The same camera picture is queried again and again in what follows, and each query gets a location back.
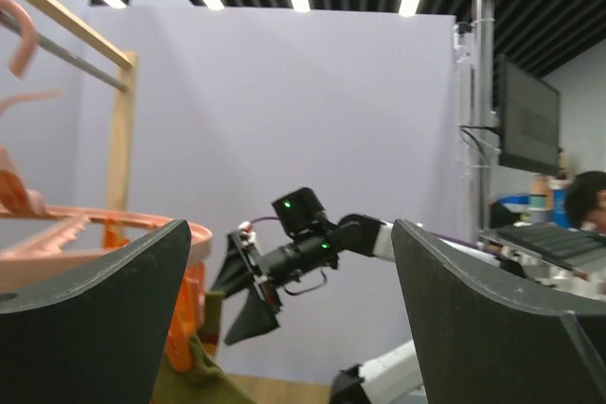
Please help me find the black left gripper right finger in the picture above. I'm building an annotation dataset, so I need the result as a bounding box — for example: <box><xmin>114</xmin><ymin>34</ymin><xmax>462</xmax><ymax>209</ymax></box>
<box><xmin>391</xmin><ymin>220</ymin><xmax>605</xmax><ymax>404</ymax></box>

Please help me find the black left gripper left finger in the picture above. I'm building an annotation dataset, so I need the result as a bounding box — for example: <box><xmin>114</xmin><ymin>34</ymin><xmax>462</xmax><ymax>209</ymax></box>
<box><xmin>1</xmin><ymin>220</ymin><xmax>191</xmax><ymax>403</ymax></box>

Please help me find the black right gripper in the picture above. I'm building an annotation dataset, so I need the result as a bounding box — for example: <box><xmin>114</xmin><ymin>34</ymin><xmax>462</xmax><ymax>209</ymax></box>
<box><xmin>210</xmin><ymin>227</ymin><xmax>339</xmax><ymax>345</ymax></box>

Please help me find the green striped sock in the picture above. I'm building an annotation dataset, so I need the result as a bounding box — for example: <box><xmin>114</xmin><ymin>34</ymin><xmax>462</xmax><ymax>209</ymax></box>
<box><xmin>151</xmin><ymin>291</ymin><xmax>255</xmax><ymax>404</ymax></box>

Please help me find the pink round clip hanger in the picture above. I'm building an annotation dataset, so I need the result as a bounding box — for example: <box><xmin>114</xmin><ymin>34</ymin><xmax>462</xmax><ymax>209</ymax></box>
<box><xmin>1</xmin><ymin>0</ymin><xmax>212</xmax><ymax>372</ymax></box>

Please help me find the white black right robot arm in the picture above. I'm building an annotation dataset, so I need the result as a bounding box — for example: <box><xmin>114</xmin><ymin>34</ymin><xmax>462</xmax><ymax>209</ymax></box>
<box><xmin>220</xmin><ymin>180</ymin><xmax>472</xmax><ymax>384</ymax></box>

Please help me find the seated person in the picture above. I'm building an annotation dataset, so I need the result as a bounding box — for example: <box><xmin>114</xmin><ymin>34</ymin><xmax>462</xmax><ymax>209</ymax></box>
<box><xmin>563</xmin><ymin>170</ymin><xmax>606</xmax><ymax>234</ymax></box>

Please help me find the wooden clothes rack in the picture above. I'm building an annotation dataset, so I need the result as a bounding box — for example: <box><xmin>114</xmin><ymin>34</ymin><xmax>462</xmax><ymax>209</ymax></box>
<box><xmin>0</xmin><ymin>0</ymin><xmax>138</xmax><ymax>249</ymax></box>

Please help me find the wall monitor screen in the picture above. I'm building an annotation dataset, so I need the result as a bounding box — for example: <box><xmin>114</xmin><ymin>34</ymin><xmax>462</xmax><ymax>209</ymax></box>
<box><xmin>497</xmin><ymin>55</ymin><xmax>561</xmax><ymax>177</ymax></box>

